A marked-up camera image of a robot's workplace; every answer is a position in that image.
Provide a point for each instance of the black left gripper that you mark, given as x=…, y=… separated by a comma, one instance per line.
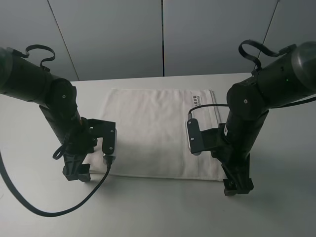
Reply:
x=78, y=141

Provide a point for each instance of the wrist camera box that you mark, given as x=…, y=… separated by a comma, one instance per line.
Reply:
x=202, y=141
x=107, y=131

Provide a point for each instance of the white towel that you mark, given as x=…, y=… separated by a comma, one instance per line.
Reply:
x=152, y=139

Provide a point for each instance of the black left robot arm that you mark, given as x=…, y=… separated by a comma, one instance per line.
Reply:
x=56, y=98

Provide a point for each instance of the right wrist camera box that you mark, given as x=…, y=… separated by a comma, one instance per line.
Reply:
x=202, y=141

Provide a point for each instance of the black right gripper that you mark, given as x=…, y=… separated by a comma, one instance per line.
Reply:
x=235, y=164

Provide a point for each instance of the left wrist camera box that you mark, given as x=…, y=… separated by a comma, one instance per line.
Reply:
x=107, y=131

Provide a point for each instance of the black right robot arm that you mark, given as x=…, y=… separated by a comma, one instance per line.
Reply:
x=288, y=81

